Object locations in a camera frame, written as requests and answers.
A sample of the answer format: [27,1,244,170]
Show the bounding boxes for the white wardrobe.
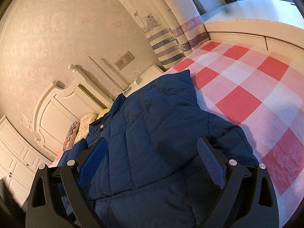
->
[0,116,51,206]

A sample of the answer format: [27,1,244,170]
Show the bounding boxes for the navy blue puffer jacket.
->
[60,70,258,227]

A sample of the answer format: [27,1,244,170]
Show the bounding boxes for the colourful patterned pillow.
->
[62,121,79,152]

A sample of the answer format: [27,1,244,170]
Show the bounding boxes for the wall switch stickers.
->
[22,114,33,133]

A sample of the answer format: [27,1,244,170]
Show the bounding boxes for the white charger with cable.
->
[109,70,147,101]

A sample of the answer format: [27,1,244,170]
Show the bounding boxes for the wall socket panel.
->
[114,51,135,70]

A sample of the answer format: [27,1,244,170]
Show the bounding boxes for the white wooden headboard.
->
[32,64,113,158]

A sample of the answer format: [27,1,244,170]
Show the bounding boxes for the yellow pillow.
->
[96,108,110,120]

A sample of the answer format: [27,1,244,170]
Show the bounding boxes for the white window bench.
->
[201,0,303,65]

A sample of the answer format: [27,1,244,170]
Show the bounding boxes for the white nightstand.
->
[127,65,164,97]

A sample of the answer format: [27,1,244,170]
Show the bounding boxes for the red white checkered bed cover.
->
[165,41,303,227]

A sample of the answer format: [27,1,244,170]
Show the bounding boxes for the nautical print curtain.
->
[119,0,209,70]

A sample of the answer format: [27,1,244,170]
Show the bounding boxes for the cream floral pillow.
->
[74,113,98,144]

